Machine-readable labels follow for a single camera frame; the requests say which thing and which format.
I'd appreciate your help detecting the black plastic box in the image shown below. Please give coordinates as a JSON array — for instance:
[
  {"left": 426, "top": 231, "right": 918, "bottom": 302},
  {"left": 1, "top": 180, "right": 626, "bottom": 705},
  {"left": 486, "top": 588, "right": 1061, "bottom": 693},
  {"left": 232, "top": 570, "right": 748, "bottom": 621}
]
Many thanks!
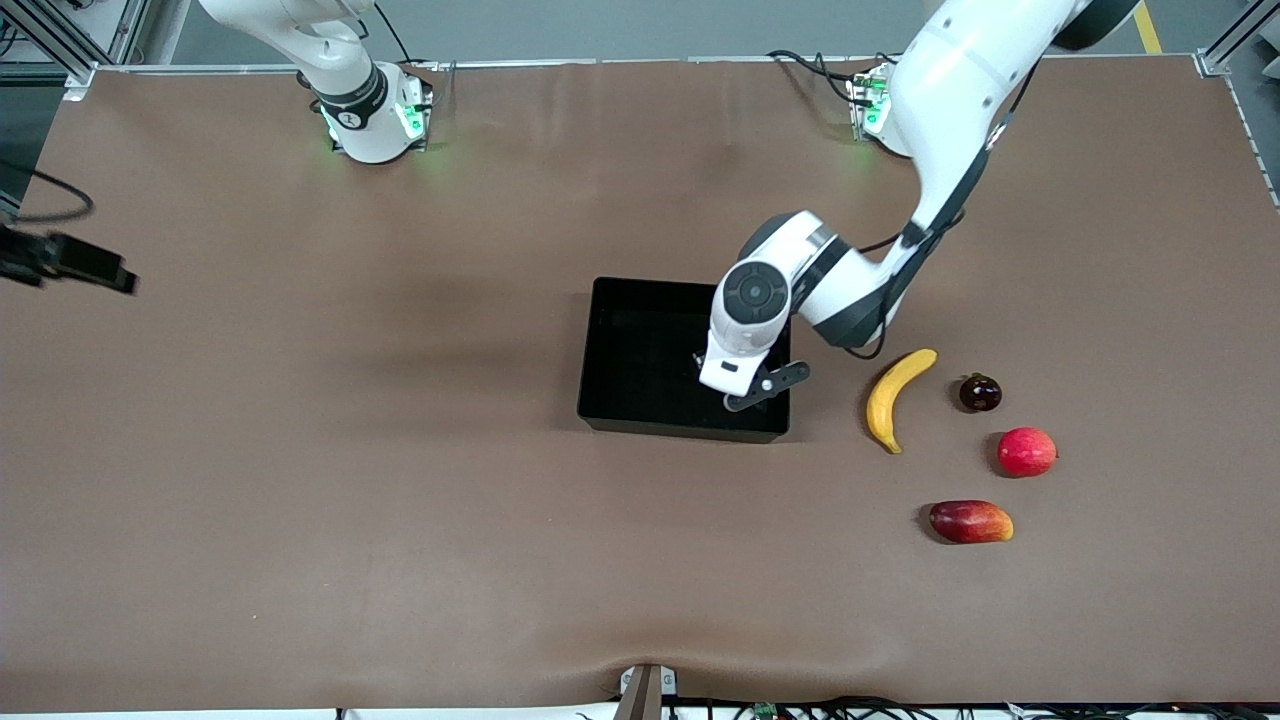
[{"left": 576, "top": 277, "right": 793, "bottom": 445}]

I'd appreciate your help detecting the yellow banana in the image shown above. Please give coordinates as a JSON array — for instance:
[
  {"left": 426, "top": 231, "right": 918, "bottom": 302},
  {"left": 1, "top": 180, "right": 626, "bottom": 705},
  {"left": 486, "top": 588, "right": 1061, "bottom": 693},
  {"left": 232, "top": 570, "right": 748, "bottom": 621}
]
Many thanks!
[{"left": 865, "top": 348, "right": 940, "bottom": 456}]

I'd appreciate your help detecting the red apple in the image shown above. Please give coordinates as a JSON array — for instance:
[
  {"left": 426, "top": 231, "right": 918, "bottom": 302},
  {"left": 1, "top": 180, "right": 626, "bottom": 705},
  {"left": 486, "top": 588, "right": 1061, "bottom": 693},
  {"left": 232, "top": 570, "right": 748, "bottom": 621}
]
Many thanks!
[{"left": 996, "top": 426, "right": 1059, "bottom": 479}]

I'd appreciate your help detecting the brown table mat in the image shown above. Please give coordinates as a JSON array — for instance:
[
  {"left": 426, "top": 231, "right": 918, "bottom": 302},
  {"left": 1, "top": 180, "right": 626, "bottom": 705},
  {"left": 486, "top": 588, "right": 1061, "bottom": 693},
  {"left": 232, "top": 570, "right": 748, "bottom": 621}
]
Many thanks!
[{"left": 0, "top": 56, "right": 1280, "bottom": 713}]

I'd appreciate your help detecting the red yellow mango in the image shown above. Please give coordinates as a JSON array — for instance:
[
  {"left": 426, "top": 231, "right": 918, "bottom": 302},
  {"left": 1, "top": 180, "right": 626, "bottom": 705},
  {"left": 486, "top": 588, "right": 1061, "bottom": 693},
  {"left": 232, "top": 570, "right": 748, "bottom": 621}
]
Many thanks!
[{"left": 928, "top": 499, "right": 1015, "bottom": 545}]

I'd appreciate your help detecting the aluminium frame post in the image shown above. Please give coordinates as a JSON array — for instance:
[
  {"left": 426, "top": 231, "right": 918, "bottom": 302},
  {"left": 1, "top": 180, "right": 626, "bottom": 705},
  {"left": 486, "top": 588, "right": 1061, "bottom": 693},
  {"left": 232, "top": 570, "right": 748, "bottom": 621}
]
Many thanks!
[
  {"left": 1197, "top": 0, "right": 1280, "bottom": 79},
  {"left": 0, "top": 0, "right": 151, "bottom": 101}
]

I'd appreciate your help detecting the black left base cable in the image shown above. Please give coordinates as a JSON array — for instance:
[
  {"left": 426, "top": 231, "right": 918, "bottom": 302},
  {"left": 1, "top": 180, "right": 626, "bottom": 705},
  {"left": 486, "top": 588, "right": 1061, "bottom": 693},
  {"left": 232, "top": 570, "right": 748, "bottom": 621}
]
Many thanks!
[{"left": 766, "top": 48, "right": 891, "bottom": 107}]

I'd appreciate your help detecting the black base cable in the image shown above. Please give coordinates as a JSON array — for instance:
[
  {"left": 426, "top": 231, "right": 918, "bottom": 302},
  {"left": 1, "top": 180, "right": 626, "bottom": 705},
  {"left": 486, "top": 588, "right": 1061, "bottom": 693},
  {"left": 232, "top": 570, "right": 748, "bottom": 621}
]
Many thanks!
[
  {"left": 372, "top": 0, "right": 441, "bottom": 71},
  {"left": 766, "top": 48, "right": 891, "bottom": 107}
]

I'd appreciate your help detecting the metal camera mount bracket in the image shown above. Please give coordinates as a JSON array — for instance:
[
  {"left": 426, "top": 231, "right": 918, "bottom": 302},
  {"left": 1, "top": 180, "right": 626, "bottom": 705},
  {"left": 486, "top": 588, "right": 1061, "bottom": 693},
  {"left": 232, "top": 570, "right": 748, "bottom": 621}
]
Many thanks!
[{"left": 617, "top": 663, "right": 679, "bottom": 720}]

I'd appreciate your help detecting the black right base cable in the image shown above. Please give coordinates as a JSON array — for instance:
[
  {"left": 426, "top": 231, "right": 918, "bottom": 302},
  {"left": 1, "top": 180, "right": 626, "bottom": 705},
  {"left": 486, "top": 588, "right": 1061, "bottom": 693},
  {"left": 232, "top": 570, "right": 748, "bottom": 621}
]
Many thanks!
[{"left": 372, "top": 0, "right": 441, "bottom": 71}]

